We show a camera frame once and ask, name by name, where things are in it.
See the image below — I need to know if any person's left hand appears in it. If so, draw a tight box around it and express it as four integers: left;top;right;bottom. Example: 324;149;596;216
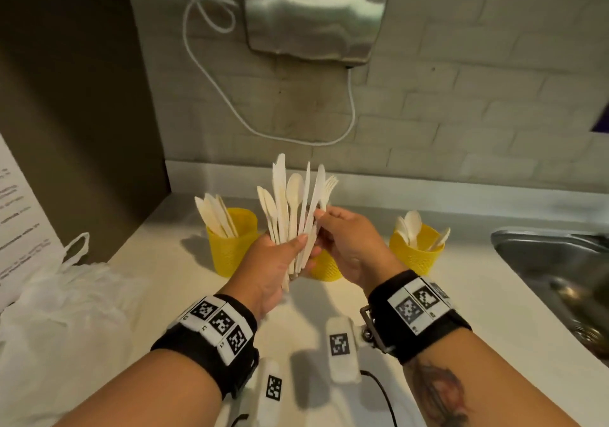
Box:
219;233;310;321

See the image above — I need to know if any person's right hand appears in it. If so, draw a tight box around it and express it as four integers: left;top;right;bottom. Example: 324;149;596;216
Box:
313;206;406;297

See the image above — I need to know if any white plastic fork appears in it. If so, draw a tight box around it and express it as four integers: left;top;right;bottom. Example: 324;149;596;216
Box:
311;175;340;251

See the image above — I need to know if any white plastic knife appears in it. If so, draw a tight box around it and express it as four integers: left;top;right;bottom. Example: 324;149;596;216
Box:
205;193;234;239
194;196;225;239
257;185;277;244
272;153;291;294
299;164;327;273
263;189;281;246
216;195;239;238
295;161;312;276

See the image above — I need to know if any person's right forearm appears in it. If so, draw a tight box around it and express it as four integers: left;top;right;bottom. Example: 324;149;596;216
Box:
403;328;582;427

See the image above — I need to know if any person's left forearm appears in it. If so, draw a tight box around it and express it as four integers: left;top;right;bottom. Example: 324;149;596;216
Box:
54;347;225;427

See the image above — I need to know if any yellow perforated plastic cup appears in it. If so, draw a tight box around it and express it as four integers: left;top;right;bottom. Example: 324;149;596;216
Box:
304;247;344;283
206;208;260;279
389;224;446;278

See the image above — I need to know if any black wristband with marker tags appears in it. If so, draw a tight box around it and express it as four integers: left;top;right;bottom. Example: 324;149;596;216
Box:
151;294;260;400
360;270;473;366

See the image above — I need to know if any stainless steel hand dryer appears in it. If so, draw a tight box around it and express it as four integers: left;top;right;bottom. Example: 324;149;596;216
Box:
240;0;395;67

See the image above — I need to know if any stainless steel sink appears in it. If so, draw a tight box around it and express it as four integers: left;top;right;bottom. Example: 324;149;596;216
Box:
490;229;609;362

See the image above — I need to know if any white plastic bag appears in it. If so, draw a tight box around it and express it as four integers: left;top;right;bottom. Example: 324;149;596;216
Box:
0;232;146;427

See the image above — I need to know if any white printed paper sheet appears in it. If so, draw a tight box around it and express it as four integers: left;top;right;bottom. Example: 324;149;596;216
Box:
0;133;65;314

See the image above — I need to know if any white wrist camera with marker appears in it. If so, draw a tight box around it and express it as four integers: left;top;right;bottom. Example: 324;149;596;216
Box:
327;316;363;386
230;357;286;427

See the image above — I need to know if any black thin cable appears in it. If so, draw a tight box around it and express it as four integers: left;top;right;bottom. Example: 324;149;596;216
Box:
359;369;398;427

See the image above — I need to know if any white power cable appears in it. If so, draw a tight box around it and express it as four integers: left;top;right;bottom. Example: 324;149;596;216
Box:
119;0;357;147

